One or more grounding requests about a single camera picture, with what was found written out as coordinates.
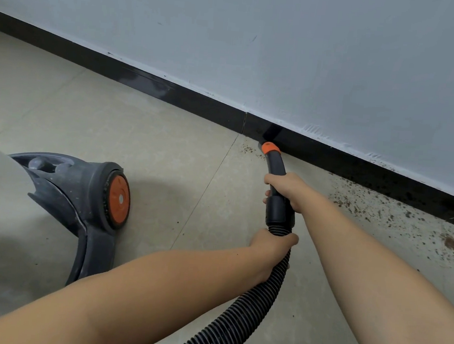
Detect person's right hand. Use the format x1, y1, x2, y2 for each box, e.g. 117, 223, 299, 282
261, 170, 325, 217

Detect grey vacuum cleaner orange knobs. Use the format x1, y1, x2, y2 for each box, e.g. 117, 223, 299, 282
0, 138, 136, 327

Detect black ribbed vacuum hose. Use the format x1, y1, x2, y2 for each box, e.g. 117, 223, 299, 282
164, 134, 303, 344

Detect person's left forearm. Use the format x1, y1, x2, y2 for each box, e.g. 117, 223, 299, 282
0, 223, 263, 344

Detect person's right forearm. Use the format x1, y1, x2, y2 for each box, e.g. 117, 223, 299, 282
289, 194, 454, 344

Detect person's left hand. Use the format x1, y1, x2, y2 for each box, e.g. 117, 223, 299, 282
245, 227, 301, 288

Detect black skirting board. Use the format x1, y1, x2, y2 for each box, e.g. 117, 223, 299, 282
0, 7, 454, 232

